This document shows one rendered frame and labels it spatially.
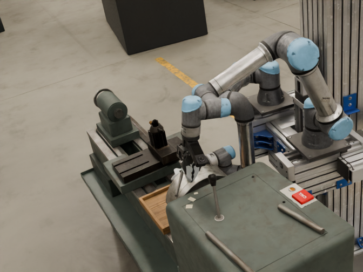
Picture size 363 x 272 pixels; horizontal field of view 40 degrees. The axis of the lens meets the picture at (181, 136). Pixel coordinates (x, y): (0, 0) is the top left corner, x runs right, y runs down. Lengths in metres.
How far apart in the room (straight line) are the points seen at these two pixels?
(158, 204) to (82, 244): 1.39
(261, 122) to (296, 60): 0.90
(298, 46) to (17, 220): 3.08
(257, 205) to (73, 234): 2.32
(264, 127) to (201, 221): 1.05
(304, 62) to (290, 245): 0.69
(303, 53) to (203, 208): 0.71
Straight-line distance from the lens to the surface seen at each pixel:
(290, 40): 1.98
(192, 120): 1.87
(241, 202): 1.96
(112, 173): 2.86
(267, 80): 2.71
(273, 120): 2.81
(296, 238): 1.80
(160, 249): 2.87
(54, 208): 4.35
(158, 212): 2.56
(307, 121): 2.35
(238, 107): 2.34
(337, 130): 2.20
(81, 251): 3.85
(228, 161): 2.54
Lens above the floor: 2.51
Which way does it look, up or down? 31 degrees down
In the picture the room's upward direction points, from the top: 11 degrees counter-clockwise
